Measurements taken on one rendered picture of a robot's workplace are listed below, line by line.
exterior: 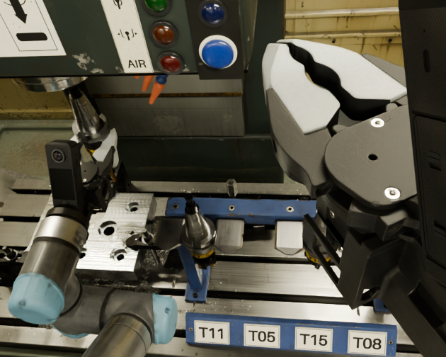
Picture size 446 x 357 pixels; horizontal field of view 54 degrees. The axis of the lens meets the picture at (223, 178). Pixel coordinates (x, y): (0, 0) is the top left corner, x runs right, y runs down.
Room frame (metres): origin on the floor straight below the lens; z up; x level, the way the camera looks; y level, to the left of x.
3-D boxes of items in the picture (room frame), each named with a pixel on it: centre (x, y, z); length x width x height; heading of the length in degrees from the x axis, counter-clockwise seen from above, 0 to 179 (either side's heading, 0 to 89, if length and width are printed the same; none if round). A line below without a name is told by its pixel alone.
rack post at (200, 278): (0.52, 0.10, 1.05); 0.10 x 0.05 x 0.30; 167
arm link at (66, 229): (0.42, 0.27, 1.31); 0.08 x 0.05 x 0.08; 77
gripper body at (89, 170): (0.50, 0.25, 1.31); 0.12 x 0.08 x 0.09; 167
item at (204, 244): (0.45, 0.06, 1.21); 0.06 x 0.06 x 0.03
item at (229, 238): (0.44, 0.01, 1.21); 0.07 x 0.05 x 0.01; 167
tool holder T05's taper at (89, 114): (0.62, 0.23, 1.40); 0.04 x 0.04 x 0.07
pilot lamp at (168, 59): (0.37, 0.03, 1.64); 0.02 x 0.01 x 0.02; 77
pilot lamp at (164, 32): (0.37, 0.03, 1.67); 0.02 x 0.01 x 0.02; 77
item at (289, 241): (0.41, -0.10, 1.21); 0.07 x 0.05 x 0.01; 167
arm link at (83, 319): (0.34, 0.27, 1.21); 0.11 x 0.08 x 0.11; 73
